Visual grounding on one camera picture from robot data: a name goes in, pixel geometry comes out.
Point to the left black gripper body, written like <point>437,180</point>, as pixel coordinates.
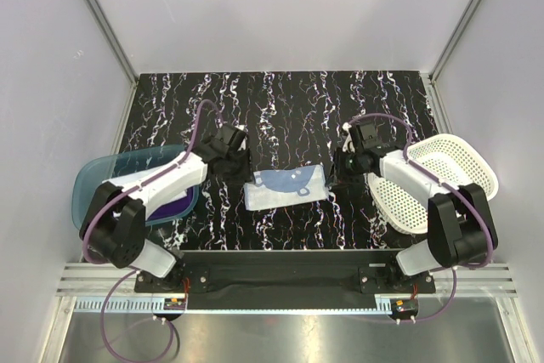
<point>239,170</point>

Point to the white perforated laundry basket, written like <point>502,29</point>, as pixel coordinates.
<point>401,191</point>

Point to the white slotted cable duct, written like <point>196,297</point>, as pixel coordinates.
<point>154,304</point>

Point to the right orange connector box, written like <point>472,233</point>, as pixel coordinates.
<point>405,306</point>

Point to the left orange connector box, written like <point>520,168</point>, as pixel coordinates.
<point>175,304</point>

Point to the purple towel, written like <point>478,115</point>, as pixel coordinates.
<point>174,208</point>

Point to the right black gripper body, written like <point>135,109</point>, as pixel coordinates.
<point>348,169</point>

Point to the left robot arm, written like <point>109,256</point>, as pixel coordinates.
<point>113,231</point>

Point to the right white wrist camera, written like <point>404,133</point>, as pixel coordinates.
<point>348,145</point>

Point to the blue transparent plastic bin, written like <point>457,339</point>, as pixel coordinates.
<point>93,174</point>

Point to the light blue towel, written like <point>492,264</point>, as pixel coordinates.
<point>283,188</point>

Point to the white towel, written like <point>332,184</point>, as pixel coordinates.
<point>132,177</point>

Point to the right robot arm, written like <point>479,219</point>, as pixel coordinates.
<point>461,230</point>

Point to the orange connector box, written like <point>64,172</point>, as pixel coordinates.
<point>175,304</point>
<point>405,306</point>

